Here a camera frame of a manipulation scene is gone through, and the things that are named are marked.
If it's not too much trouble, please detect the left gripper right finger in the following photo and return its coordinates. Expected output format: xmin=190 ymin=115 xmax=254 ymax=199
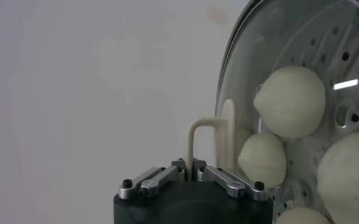
xmin=193 ymin=159 xmax=269 ymax=202

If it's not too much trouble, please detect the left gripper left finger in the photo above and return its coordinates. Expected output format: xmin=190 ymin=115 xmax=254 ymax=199
xmin=118 ymin=158 xmax=189 ymax=201

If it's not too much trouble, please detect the perforated steel steamer basket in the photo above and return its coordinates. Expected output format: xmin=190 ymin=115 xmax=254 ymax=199
xmin=218 ymin=0 xmax=359 ymax=224

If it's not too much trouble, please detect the glass lid with cream handle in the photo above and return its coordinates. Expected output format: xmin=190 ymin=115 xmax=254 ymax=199
xmin=185 ymin=0 xmax=359 ymax=224

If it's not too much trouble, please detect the white steamed baozi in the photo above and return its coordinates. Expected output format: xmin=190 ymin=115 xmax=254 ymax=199
xmin=254 ymin=66 xmax=326 ymax=139
xmin=273 ymin=206 xmax=332 ymax=224
xmin=237 ymin=133 xmax=288 ymax=188
xmin=316 ymin=129 xmax=359 ymax=224

